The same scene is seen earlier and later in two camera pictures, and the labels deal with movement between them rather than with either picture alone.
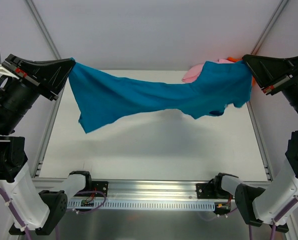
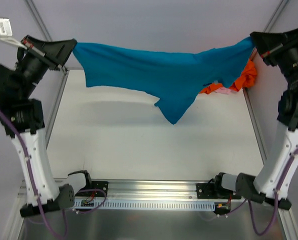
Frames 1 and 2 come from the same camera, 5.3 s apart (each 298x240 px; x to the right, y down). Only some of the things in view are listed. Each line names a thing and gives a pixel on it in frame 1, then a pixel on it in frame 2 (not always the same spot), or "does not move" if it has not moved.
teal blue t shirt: x=215 y=86 -> x=173 y=79
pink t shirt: x=193 y=72 -> x=225 y=90
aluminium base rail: x=127 y=190 does not move
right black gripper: x=279 y=83 -> x=277 y=50
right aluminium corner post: x=270 y=27 does not move
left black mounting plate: x=102 y=186 does not move
